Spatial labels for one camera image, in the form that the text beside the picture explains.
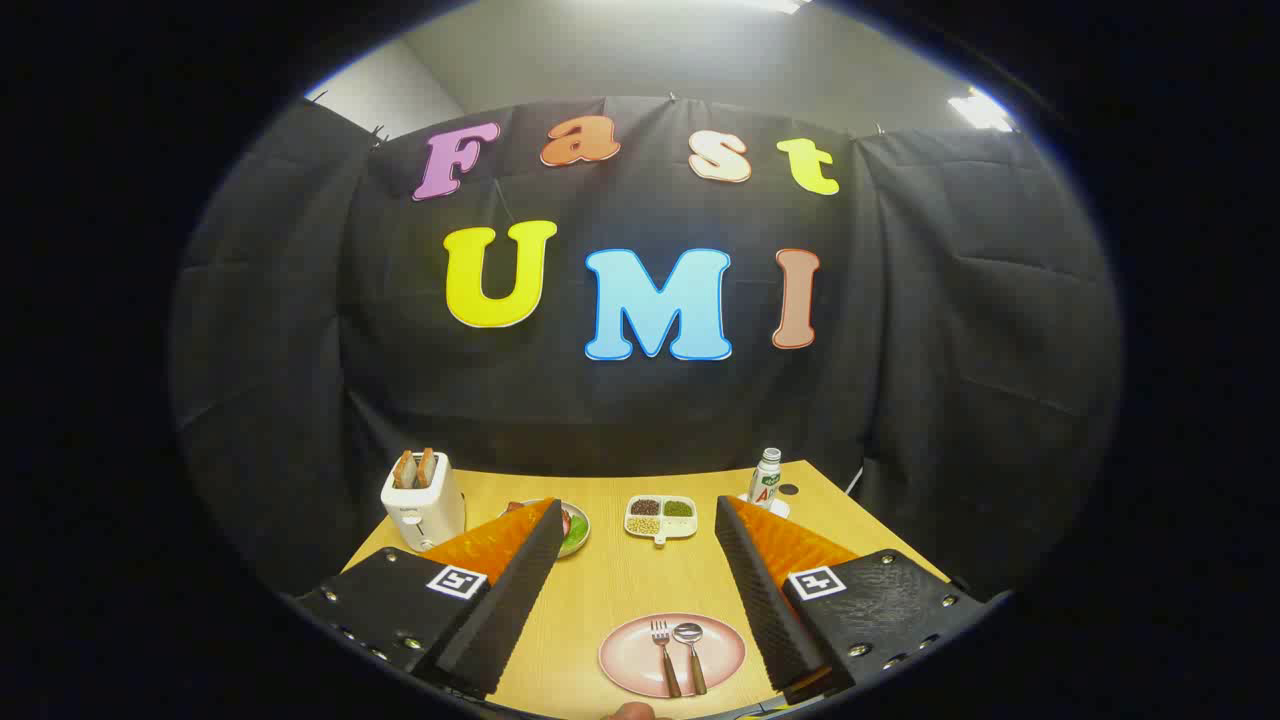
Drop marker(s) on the white toaster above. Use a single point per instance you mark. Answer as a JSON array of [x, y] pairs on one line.
[[425, 515]]

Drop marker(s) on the green lettuce leaf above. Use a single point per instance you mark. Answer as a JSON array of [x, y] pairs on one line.
[[577, 535]]

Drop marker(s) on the ceiling light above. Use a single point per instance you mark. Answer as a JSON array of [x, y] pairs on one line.
[[775, 5], [980, 110]]

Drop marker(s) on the pink plate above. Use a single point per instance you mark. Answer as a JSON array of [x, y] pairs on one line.
[[625, 655]]

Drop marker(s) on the white square coaster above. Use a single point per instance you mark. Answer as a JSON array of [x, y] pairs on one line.
[[780, 510]]

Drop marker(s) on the white divided bean tray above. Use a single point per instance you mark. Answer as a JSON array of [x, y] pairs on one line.
[[683, 528]]

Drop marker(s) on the toasted bread slice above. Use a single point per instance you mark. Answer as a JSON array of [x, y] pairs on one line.
[[426, 467], [404, 470]]

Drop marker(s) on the white drink bottle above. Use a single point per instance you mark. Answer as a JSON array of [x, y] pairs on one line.
[[765, 485]]

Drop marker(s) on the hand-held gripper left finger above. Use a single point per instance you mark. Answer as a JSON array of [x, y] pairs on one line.
[[500, 620]]

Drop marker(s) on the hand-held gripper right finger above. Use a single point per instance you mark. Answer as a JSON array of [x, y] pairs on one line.
[[765, 600]]

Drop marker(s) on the round white food plate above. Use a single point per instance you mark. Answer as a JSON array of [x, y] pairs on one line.
[[585, 530]]

